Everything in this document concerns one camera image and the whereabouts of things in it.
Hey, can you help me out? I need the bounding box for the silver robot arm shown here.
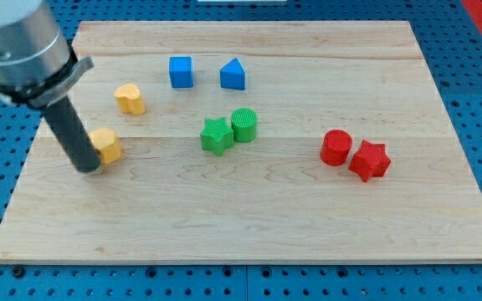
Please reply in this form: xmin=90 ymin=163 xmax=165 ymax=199
xmin=0 ymin=0 xmax=94 ymax=109

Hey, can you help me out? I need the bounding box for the light wooden board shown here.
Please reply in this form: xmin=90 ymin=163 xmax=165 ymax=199
xmin=0 ymin=21 xmax=482 ymax=265

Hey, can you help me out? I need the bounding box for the green star block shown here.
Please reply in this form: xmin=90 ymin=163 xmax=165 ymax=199
xmin=200 ymin=117 xmax=234 ymax=156

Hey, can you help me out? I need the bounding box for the green cylinder block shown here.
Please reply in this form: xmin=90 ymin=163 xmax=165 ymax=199
xmin=231 ymin=108 xmax=258 ymax=143

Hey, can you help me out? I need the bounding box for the blue triangular prism block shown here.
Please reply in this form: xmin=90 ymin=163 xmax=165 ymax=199
xmin=219 ymin=58 xmax=246 ymax=90

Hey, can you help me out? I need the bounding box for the red cylinder block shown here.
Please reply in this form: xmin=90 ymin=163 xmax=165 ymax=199
xmin=320 ymin=130 xmax=352 ymax=166

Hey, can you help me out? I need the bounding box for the blue cube block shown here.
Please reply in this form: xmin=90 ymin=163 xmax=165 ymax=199
xmin=168 ymin=56 xmax=193 ymax=89

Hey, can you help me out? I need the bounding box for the yellow heart block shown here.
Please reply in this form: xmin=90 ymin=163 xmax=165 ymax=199
xmin=114 ymin=84 xmax=146 ymax=115

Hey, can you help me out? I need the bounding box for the red star block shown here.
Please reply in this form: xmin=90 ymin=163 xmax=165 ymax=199
xmin=348 ymin=140 xmax=392 ymax=182

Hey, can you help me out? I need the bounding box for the yellow hexagon block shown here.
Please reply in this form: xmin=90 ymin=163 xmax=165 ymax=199
xmin=88 ymin=127 xmax=122 ymax=165

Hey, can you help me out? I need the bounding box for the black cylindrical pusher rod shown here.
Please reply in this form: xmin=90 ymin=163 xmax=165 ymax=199
xmin=42 ymin=96 xmax=101 ymax=173

